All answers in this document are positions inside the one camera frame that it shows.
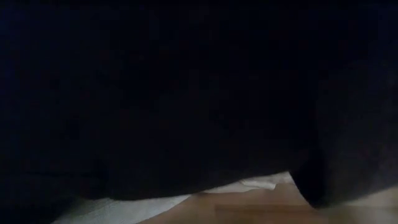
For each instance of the black garment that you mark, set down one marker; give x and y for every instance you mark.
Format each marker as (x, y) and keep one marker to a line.
(161, 93)

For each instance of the white garment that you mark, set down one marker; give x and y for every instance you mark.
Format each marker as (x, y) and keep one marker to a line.
(124, 210)

